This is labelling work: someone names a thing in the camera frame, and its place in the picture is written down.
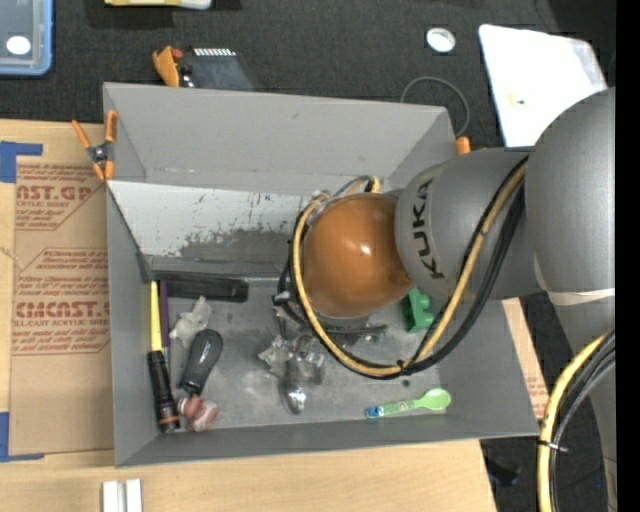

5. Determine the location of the black flashlight with orange ring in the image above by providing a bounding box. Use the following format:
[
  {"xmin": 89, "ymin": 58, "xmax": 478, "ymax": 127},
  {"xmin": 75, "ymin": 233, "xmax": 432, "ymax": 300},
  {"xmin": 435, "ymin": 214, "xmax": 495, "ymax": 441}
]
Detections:
[{"xmin": 146, "ymin": 349, "xmax": 182, "ymax": 434}]

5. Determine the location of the dark grey light bulb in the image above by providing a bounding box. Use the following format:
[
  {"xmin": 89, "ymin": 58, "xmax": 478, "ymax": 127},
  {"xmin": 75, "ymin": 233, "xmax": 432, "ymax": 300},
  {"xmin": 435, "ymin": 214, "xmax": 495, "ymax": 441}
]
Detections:
[{"xmin": 178, "ymin": 327, "xmax": 225, "ymax": 397}]

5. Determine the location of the brown cardboard board red print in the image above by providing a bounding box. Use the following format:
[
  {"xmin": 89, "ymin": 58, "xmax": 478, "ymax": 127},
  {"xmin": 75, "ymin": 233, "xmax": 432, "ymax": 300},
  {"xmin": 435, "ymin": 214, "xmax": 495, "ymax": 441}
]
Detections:
[{"xmin": 0, "ymin": 118, "xmax": 551, "ymax": 457}]

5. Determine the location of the clear crumpled plastic piece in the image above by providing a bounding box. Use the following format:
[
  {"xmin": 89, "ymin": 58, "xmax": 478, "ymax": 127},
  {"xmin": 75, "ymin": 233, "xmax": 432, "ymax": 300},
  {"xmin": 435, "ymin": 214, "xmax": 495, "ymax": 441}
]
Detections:
[{"xmin": 168, "ymin": 294, "xmax": 214, "ymax": 347}]

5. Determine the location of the green toy block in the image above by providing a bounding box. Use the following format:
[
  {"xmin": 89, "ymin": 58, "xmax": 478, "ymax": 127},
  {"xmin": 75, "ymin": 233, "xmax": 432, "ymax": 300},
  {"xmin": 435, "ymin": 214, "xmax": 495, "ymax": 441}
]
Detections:
[{"xmin": 401, "ymin": 286, "xmax": 436, "ymax": 334}]

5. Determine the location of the grey metal bin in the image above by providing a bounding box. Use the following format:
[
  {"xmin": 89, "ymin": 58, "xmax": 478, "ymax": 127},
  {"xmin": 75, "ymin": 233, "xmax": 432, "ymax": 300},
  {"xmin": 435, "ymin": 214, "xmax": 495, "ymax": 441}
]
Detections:
[{"xmin": 101, "ymin": 81, "xmax": 543, "ymax": 469}]

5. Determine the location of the purple pen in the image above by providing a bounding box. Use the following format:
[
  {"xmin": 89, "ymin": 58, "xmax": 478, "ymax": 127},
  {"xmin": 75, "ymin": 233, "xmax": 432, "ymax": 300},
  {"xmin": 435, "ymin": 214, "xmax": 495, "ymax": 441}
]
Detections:
[{"xmin": 158, "ymin": 279, "xmax": 172, "ymax": 359}]

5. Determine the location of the yellow pen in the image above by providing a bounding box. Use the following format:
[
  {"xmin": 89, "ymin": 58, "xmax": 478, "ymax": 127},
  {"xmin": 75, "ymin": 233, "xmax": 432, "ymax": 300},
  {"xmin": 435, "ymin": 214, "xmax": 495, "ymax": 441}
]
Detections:
[{"xmin": 149, "ymin": 280, "xmax": 164, "ymax": 354}]

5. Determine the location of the red and white toy ball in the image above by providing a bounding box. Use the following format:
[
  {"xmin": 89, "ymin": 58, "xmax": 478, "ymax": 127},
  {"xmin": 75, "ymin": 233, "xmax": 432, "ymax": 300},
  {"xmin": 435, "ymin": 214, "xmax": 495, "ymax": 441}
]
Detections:
[{"xmin": 176, "ymin": 394, "xmax": 221, "ymax": 433}]

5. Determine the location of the black flat block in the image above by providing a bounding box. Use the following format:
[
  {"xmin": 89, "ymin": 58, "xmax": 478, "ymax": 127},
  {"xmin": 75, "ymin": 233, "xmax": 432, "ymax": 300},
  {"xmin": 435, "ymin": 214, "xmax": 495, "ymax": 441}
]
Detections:
[{"xmin": 148, "ymin": 270, "xmax": 250, "ymax": 304}]

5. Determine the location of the green spoon with blue handle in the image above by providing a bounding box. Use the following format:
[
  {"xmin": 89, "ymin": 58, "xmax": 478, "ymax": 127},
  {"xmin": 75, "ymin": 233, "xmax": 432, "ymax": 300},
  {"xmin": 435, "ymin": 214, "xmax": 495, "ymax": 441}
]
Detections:
[{"xmin": 364, "ymin": 387, "xmax": 453, "ymax": 420}]

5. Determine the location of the metal spoon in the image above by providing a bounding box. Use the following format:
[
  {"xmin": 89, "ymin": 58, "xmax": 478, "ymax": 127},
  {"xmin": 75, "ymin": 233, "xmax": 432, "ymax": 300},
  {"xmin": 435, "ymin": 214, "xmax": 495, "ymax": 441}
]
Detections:
[{"xmin": 279, "ymin": 370, "xmax": 308, "ymax": 416}]

